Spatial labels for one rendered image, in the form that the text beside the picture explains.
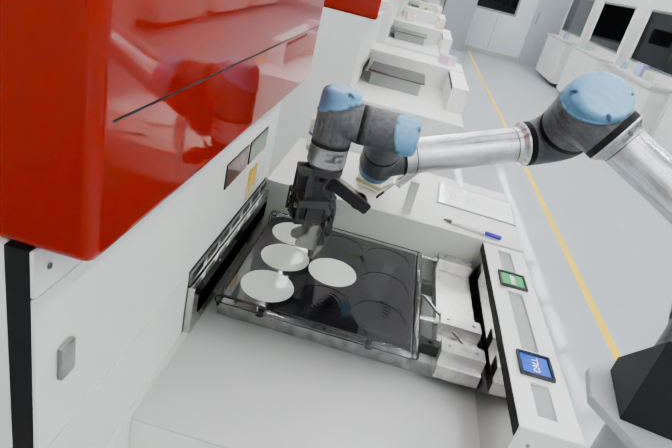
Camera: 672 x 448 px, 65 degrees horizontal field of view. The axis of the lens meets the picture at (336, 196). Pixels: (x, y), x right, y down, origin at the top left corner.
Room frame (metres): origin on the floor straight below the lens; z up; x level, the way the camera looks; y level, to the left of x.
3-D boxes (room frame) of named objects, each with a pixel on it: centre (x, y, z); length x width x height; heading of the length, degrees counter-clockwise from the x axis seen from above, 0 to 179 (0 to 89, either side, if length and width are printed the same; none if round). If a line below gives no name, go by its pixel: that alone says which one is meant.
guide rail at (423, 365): (0.80, -0.08, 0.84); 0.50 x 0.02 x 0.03; 86
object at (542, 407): (0.83, -0.39, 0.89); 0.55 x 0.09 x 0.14; 176
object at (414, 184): (1.16, -0.16, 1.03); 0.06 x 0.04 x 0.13; 86
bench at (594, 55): (9.58, -4.03, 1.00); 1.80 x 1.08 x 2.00; 176
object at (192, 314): (0.92, 0.18, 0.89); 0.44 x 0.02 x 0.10; 176
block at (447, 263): (1.09, -0.31, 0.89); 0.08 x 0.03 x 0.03; 86
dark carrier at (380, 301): (0.92, -0.03, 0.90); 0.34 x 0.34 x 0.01; 86
